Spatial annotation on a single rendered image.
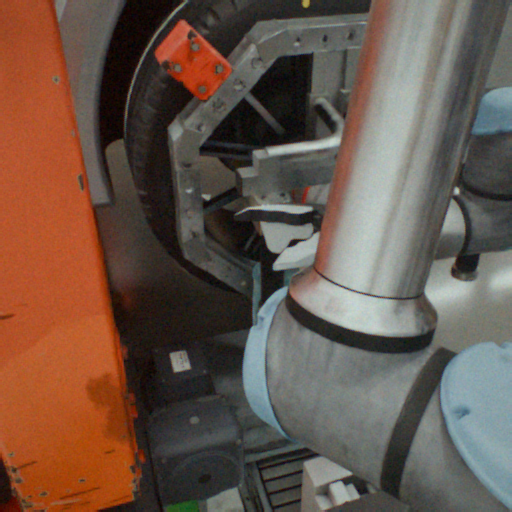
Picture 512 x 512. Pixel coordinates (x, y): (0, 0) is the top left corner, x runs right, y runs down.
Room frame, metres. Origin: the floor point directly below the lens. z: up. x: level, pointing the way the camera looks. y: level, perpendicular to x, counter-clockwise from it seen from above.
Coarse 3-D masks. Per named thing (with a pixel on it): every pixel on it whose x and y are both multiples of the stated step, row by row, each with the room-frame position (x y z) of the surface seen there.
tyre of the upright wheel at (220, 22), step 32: (192, 0) 1.13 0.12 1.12; (224, 0) 1.02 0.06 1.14; (256, 0) 1.01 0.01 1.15; (288, 0) 1.03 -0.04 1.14; (320, 0) 1.04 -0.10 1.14; (352, 0) 1.06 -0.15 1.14; (160, 32) 1.11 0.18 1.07; (224, 32) 0.99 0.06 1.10; (160, 64) 1.00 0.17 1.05; (128, 96) 1.11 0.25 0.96; (160, 96) 0.96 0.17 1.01; (192, 96) 0.98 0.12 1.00; (128, 128) 1.05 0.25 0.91; (160, 128) 0.96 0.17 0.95; (128, 160) 1.08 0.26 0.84; (160, 160) 0.96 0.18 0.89; (160, 192) 0.96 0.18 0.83; (160, 224) 0.95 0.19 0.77; (224, 288) 0.99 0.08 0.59
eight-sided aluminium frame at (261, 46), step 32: (256, 32) 0.96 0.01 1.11; (288, 32) 0.94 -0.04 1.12; (320, 32) 0.95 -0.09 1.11; (352, 32) 0.97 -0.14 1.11; (256, 64) 0.94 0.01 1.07; (224, 96) 0.91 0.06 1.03; (192, 128) 0.89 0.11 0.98; (192, 160) 0.89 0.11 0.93; (192, 192) 0.89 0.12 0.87; (192, 224) 0.89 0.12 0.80; (192, 256) 0.88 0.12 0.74; (224, 256) 0.92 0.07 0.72
